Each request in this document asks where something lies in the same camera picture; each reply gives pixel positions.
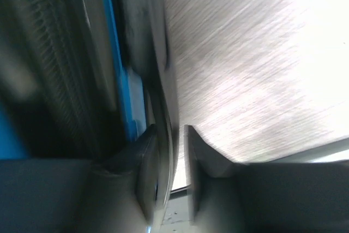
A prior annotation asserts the blue suitcase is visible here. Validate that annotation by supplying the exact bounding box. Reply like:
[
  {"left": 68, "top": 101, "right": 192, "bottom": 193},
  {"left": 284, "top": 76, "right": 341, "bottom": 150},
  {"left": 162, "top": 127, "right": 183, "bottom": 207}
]
[{"left": 1, "top": 0, "right": 179, "bottom": 232}]

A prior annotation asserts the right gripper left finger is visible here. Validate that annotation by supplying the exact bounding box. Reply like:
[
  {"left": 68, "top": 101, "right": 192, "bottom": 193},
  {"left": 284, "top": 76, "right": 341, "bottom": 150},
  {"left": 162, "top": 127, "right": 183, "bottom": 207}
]
[{"left": 1, "top": 125, "right": 159, "bottom": 232}]

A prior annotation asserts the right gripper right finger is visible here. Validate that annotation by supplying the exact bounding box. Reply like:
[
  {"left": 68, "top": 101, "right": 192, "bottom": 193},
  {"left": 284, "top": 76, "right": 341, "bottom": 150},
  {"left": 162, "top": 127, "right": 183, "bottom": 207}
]
[{"left": 185, "top": 126, "right": 348, "bottom": 232}]

